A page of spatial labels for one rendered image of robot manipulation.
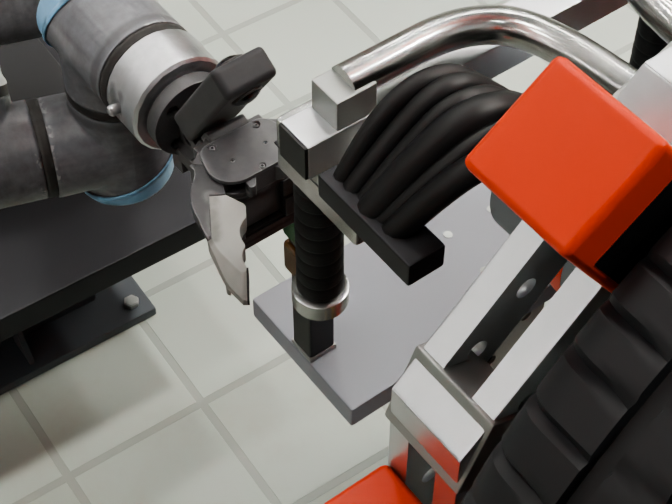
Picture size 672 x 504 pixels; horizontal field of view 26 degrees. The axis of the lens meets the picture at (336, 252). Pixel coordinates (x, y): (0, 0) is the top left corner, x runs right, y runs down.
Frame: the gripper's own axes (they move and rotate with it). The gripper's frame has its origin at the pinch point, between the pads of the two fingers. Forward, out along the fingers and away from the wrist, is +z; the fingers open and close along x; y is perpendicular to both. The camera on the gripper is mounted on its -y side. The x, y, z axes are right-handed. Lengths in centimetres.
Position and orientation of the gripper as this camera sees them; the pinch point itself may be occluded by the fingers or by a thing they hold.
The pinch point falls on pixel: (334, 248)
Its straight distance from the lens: 104.2
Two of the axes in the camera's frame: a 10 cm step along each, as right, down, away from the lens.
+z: 6.0, 6.2, -5.0
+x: -8.0, 4.7, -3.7
